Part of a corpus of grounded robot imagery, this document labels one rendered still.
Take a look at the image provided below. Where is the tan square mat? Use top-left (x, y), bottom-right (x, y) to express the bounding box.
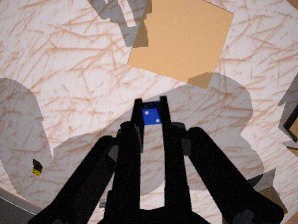
top-left (128, 0), bottom-right (234, 90)

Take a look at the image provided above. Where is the white die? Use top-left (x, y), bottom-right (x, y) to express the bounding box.
top-left (99, 203), bottom-right (106, 213)

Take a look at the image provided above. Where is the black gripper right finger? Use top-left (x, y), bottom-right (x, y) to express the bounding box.
top-left (160, 96), bottom-right (284, 224)

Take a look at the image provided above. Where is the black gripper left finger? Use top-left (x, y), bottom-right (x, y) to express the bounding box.
top-left (27, 98), bottom-right (145, 224)

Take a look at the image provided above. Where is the blue die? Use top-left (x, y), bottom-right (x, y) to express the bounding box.
top-left (142, 101), bottom-right (161, 125)

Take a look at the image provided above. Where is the yellow die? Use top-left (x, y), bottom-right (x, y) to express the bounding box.
top-left (32, 164), bottom-right (43, 176)

